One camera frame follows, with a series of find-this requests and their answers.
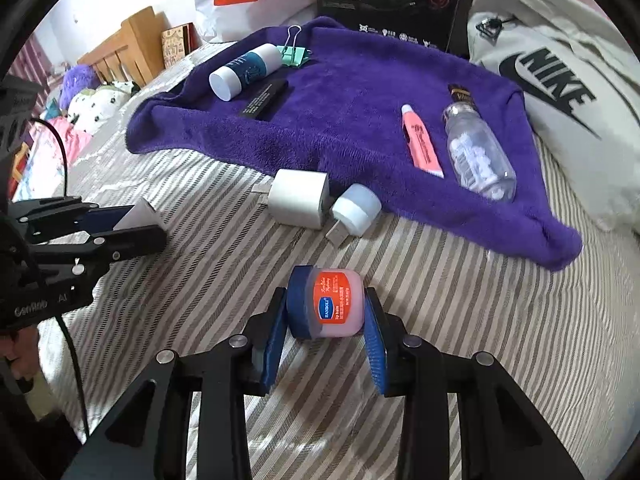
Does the clear pill bottle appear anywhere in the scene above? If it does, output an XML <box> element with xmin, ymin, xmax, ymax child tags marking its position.
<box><xmin>441</xmin><ymin>101</ymin><xmax>517</xmax><ymax>203</ymax></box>

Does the white charger cube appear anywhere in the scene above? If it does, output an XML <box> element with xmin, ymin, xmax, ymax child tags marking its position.
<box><xmin>252</xmin><ymin>168</ymin><xmax>331</xmax><ymax>231</ymax></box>

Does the white bottle blue label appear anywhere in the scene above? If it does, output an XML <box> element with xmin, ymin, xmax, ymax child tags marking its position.
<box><xmin>208</xmin><ymin>43</ymin><xmax>284</xmax><ymax>101</ymax></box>

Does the pink lip balm tube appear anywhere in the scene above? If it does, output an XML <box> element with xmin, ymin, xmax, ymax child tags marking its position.
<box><xmin>401</xmin><ymin>104</ymin><xmax>445</xmax><ymax>179</ymax></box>

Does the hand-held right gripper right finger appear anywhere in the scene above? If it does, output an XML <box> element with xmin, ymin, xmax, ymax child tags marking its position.
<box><xmin>364</xmin><ymin>287</ymin><xmax>586</xmax><ymax>480</ymax></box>

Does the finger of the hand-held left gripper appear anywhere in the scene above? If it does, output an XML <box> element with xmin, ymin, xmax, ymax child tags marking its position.
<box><xmin>30</xmin><ymin>225</ymin><xmax>168</xmax><ymax>273</ymax></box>
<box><xmin>15</xmin><ymin>199</ymin><xmax>137</xmax><ymax>242</ymax></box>

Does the purple plush toy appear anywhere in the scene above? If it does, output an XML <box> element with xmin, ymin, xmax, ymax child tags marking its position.
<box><xmin>62</xmin><ymin>64</ymin><xmax>101</xmax><ymax>111</ymax></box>

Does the light blue plug-in night light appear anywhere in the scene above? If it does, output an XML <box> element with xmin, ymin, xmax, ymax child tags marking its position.
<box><xmin>326</xmin><ymin>183</ymin><xmax>383</xmax><ymax>248</ymax></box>

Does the blue lip balm jar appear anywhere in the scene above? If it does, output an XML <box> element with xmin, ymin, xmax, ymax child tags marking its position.
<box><xmin>286</xmin><ymin>265</ymin><xmax>368</xmax><ymax>339</ymax></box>

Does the white plastic shopping bag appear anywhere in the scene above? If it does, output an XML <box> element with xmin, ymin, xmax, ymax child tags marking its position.
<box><xmin>194</xmin><ymin>0</ymin><xmax>321</xmax><ymax>43</ymax></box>

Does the black cosmetic tube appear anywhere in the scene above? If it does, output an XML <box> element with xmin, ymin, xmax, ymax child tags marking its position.
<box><xmin>239</xmin><ymin>79</ymin><xmax>290</xmax><ymax>120</ymax></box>

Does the black cable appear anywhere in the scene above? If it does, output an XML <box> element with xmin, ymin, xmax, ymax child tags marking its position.
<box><xmin>29</xmin><ymin>117</ymin><xmax>92</xmax><ymax>441</ymax></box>

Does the white dotted plush toy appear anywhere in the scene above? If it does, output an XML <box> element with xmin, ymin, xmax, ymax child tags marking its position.
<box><xmin>67</xmin><ymin>80</ymin><xmax>141</xmax><ymax>136</ymax></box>

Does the pink cloth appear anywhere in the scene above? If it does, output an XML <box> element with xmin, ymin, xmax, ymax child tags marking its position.
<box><xmin>30</xmin><ymin>115</ymin><xmax>93</xmax><ymax>171</ymax></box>

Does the black headset box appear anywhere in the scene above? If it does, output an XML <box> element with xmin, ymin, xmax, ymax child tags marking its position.
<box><xmin>315</xmin><ymin>0</ymin><xmax>478</xmax><ymax>58</ymax></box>

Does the purple towel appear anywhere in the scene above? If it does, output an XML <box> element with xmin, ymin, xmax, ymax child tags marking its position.
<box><xmin>126</xmin><ymin>16</ymin><xmax>583</xmax><ymax>272</ymax></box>

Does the green binder clip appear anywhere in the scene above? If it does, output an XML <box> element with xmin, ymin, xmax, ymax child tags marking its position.
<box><xmin>276</xmin><ymin>25</ymin><xmax>312</xmax><ymax>67</ymax></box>

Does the black and gold box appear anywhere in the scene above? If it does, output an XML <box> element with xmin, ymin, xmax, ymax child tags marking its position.
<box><xmin>447</xmin><ymin>82</ymin><xmax>476</xmax><ymax>108</ymax></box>

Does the person's left hand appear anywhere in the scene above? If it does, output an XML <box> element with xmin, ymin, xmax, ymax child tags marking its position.
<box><xmin>0</xmin><ymin>331</ymin><xmax>40</xmax><ymax>362</ymax></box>

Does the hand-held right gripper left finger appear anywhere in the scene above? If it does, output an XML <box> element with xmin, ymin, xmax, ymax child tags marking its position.
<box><xmin>60</xmin><ymin>287</ymin><xmax>301</xmax><ymax>480</ymax></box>

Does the grey sling bag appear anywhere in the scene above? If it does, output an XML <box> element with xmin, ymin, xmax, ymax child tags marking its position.
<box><xmin>467</xmin><ymin>0</ymin><xmax>640</xmax><ymax>233</ymax></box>

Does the wooden headboard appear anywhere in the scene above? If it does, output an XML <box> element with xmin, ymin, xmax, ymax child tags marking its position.
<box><xmin>77</xmin><ymin>6</ymin><xmax>166</xmax><ymax>86</ymax></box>

